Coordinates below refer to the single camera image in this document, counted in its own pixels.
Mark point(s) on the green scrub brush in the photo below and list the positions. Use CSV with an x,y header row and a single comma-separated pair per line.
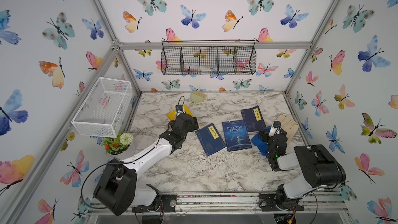
x,y
197,97

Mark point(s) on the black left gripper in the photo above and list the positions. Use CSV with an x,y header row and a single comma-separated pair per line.
x,y
192,128

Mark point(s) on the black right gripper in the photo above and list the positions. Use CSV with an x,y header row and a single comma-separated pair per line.
x,y
266,135

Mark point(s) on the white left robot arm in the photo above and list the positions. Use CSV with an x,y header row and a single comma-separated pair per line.
x,y
118,188

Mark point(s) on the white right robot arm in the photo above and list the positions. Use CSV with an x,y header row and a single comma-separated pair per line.
x,y
319,169

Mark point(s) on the blue cloth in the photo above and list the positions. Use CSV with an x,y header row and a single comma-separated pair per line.
x,y
258,141

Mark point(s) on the potted flower plant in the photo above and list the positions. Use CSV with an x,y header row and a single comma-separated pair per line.
x,y
118,145

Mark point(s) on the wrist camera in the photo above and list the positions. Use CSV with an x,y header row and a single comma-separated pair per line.
x,y
179,109
275,129

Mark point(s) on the black wire wall basket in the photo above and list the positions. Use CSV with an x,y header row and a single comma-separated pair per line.
x,y
208,57

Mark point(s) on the yellow illustrated book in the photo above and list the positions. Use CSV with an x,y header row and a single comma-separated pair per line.
x,y
172,115

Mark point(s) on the blue Little Prince book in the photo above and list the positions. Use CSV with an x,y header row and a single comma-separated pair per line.
x,y
236,135

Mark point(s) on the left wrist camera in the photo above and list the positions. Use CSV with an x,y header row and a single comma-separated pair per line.
x,y
179,109

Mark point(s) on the white mesh wall basket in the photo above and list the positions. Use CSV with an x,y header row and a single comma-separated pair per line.
x,y
102,112

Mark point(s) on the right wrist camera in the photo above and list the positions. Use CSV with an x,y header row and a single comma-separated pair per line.
x,y
275,129

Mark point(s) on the dark blue Chinese book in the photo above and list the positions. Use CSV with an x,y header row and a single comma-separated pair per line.
x,y
210,139

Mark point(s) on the dark blue horse-cover book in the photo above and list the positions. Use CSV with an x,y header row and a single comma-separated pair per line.
x,y
253,119

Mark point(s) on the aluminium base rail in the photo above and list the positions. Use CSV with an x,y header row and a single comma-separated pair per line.
x,y
189,203

